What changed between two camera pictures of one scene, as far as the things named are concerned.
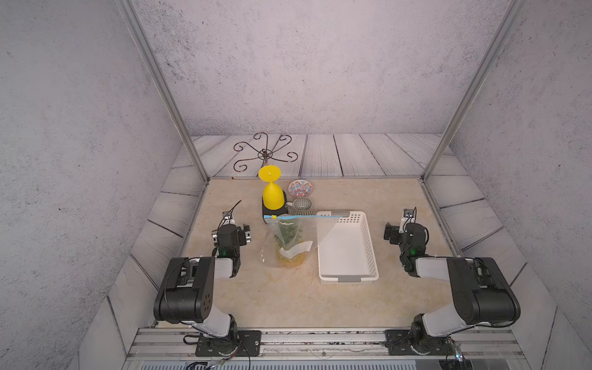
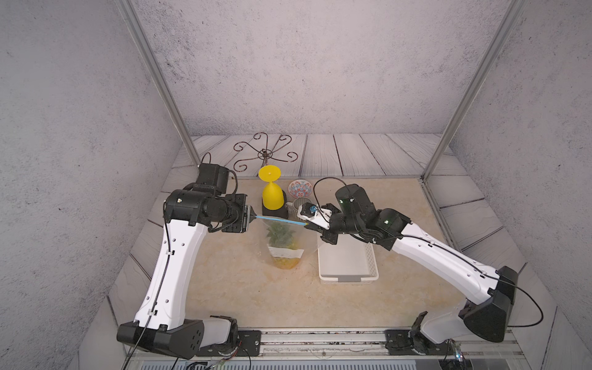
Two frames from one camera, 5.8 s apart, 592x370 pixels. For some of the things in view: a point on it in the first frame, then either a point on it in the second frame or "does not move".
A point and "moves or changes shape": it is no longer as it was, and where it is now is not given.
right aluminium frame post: x=511 y=18 does not move
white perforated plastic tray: x=345 y=247 does not move
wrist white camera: x=408 y=215 → x=312 y=212
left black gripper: x=243 y=235 → x=243 y=223
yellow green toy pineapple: x=288 y=235 moves or changes shape
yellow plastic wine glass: x=272 y=196 does not move
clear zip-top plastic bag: x=291 y=240 does not move
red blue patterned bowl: x=301 y=188 does not move
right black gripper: x=395 y=233 → x=326 y=233
